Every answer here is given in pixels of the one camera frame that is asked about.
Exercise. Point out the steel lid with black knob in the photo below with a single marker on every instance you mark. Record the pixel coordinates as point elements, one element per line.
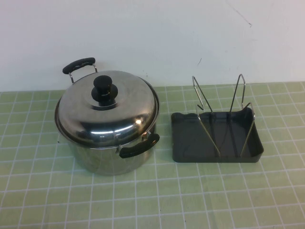
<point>83,107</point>

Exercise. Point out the stainless steel cooking pot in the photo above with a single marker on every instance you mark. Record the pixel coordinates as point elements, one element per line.
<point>95,162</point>

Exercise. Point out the green checkered tablecloth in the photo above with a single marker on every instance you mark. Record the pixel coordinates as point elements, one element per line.
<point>143,202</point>

